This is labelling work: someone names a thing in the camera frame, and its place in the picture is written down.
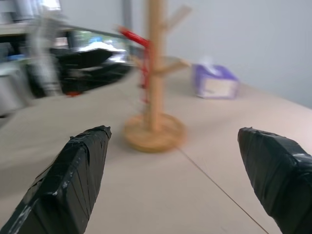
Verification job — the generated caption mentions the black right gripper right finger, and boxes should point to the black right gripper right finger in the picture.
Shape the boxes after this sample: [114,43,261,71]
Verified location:
[237,126,312,234]

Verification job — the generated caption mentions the white tissue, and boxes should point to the white tissue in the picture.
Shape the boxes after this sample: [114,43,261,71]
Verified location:
[199,56,220,74]

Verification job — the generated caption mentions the wooden tree stand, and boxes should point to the wooden tree stand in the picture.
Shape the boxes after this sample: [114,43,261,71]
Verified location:
[123,0,193,154]

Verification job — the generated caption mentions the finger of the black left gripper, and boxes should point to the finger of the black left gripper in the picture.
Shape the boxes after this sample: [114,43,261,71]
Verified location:
[61,64,134,95]
[51,48,114,69]

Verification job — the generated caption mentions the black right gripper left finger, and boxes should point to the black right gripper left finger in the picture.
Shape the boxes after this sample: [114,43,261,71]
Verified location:
[0,125,113,234]

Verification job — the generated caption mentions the red keychain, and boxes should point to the red keychain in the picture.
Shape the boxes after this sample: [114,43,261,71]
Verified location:
[117,26,152,106]

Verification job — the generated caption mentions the purple tissue box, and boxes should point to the purple tissue box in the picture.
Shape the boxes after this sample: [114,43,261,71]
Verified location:
[191,63,241,100]

